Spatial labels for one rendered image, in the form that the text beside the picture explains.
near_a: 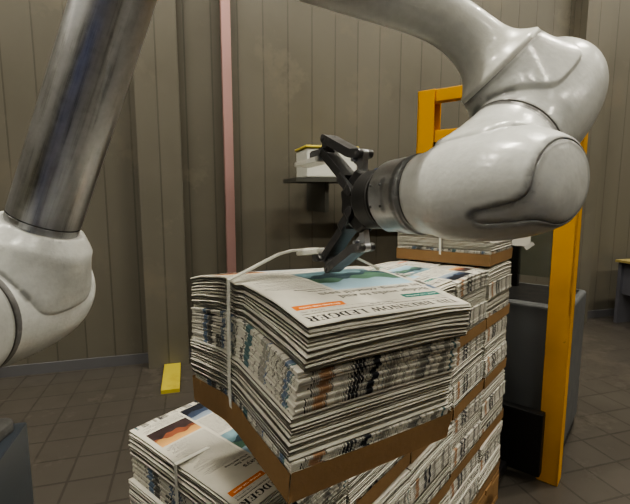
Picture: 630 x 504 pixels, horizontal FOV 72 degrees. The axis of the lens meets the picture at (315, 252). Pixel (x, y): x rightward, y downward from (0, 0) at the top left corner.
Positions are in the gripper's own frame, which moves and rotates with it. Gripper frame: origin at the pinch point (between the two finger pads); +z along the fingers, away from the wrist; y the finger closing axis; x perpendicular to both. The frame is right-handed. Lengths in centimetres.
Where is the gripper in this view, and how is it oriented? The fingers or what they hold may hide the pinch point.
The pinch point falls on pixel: (306, 206)
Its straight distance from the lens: 70.3
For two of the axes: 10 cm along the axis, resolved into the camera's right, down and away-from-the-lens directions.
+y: 0.2, 10.0, 0.5
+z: -5.3, -0.3, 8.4
